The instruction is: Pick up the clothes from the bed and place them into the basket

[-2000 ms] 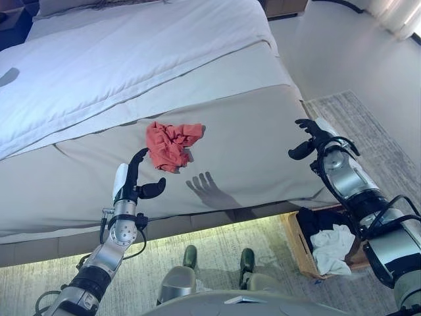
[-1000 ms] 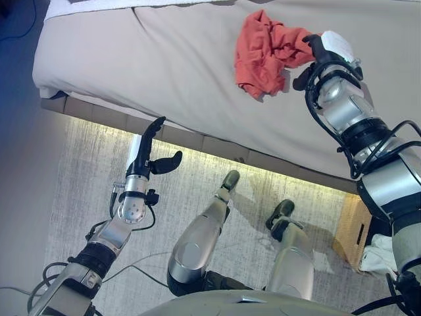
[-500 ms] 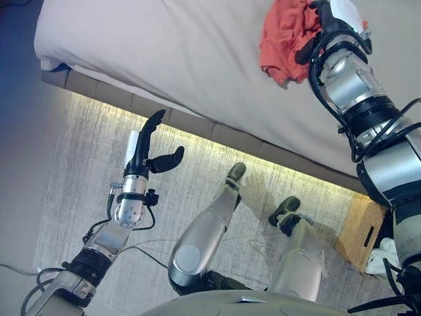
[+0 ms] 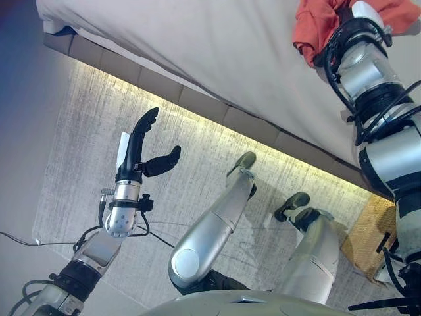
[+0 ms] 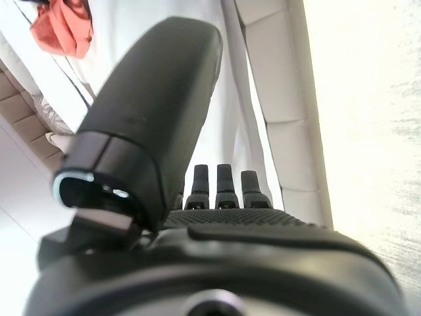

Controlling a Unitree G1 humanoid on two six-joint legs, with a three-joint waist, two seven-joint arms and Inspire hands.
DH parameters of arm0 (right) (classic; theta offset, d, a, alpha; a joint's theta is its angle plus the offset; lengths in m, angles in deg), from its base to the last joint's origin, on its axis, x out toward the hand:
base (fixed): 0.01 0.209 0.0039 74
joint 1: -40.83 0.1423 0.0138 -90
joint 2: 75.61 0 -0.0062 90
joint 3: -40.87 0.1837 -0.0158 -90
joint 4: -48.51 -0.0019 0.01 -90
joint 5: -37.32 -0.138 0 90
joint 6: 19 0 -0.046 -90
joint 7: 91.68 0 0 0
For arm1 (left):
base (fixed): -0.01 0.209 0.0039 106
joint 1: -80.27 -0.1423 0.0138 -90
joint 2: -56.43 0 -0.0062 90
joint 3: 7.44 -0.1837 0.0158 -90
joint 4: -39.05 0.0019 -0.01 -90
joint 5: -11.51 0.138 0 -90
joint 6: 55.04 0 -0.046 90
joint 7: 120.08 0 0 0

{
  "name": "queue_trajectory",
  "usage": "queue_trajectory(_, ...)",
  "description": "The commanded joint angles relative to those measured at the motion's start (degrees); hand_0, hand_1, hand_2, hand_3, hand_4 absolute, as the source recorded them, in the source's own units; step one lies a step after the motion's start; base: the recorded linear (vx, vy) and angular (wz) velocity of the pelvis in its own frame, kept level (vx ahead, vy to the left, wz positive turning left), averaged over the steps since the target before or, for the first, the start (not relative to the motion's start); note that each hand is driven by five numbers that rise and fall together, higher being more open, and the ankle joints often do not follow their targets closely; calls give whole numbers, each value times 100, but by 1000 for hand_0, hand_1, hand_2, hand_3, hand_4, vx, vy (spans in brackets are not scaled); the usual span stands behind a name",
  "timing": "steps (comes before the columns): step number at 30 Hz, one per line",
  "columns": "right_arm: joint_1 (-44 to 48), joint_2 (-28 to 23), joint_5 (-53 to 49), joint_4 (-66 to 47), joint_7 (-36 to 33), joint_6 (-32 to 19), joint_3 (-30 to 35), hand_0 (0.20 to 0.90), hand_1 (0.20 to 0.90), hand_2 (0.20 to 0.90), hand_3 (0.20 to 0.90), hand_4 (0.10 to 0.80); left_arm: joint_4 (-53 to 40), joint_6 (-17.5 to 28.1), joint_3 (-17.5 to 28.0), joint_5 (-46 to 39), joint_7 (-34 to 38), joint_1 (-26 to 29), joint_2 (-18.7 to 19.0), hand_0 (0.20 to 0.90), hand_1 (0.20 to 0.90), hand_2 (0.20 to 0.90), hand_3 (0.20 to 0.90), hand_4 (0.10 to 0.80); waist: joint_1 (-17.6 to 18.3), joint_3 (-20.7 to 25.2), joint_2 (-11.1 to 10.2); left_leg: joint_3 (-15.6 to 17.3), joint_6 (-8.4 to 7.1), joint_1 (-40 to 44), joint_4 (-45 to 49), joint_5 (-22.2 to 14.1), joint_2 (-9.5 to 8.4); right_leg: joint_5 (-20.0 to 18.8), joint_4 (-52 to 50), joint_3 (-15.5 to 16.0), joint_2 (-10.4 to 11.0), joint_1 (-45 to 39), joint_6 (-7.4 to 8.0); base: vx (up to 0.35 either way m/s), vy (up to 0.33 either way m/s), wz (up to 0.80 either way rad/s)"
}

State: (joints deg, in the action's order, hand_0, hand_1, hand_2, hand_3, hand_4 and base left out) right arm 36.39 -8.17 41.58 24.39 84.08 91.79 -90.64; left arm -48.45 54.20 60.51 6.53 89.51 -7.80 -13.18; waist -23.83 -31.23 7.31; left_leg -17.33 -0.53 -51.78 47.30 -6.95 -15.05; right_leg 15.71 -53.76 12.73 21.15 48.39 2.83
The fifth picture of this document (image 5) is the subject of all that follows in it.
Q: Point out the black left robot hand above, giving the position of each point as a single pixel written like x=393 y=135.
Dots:
x=158 y=98

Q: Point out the orange garment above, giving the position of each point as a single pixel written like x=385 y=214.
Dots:
x=62 y=29

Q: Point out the bed with beige cover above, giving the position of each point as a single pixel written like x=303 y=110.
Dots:
x=233 y=115

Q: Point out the grey patterned cushion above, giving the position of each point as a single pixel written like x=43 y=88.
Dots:
x=52 y=115

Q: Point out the grey pillow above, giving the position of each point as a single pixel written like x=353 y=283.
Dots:
x=57 y=141

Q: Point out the white duvet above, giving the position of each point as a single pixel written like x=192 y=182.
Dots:
x=36 y=72

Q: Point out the brown tufted headboard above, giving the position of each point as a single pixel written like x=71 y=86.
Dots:
x=23 y=115

